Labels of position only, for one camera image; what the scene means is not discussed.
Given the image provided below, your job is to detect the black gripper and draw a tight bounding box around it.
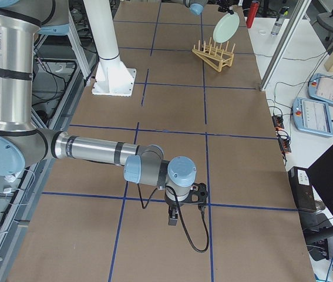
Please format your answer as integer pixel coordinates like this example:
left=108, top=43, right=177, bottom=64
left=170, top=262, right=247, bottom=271
left=164, top=183, right=207, bottom=226
left=217, top=0, right=234, bottom=15

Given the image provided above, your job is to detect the light green plate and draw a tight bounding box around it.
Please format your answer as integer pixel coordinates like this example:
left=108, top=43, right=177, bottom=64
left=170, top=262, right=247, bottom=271
left=213, top=12, right=240, bottom=43

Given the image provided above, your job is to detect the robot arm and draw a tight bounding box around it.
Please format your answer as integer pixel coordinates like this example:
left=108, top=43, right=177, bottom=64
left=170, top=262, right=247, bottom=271
left=0, top=1, right=208, bottom=225
left=172, top=0, right=234, bottom=15

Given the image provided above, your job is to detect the wooden plate rack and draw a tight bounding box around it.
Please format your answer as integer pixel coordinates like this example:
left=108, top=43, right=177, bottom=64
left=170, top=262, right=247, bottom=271
left=191, top=37, right=236, bottom=72

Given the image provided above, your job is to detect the red bottle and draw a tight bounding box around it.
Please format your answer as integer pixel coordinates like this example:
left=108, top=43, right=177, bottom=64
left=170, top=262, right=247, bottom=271
left=246, top=1, right=260, bottom=29

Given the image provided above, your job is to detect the clear water bottle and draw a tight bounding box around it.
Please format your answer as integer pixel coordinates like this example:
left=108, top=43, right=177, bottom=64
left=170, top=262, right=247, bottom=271
left=270, top=6, right=290, bottom=36

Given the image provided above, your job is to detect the orange black connector block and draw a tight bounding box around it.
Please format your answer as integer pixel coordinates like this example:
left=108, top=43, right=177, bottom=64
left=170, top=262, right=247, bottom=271
left=278, top=136, right=291, bottom=153
left=272, top=115, right=284, bottom=130

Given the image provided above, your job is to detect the far blue teach pendant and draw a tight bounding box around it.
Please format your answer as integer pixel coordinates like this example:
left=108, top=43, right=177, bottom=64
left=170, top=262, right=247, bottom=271
left=308, top=73, right=333, bottom=106

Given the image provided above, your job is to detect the blue teach pendant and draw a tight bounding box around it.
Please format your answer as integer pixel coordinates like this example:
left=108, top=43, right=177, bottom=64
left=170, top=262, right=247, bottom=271
left=292, top=98, right=333, bottom=137
left=308, top=73, right=333, bottom=106

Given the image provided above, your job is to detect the black computer box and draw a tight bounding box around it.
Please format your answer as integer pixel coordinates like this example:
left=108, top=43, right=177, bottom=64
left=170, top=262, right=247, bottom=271
left=288, top=166, right=317, bottom=213

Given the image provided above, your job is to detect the near blue teach pendant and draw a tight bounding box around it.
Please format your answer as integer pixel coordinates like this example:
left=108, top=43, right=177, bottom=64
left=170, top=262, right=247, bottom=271
left=292, top=98, right=333, bottom=137

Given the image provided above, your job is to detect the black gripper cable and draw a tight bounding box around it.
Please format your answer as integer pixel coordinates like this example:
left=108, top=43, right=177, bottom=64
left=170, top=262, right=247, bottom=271
left=137, top=182, right=209, bottom=253

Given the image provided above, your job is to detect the aluminium frame post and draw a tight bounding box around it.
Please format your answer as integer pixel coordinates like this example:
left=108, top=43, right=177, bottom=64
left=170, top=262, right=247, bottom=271
left=260, top=0, right=311, bottom=91

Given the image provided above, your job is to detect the white camera mast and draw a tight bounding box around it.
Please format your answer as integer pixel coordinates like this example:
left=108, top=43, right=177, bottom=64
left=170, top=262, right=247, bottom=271
left=84, top=0, right=136, bottom=97

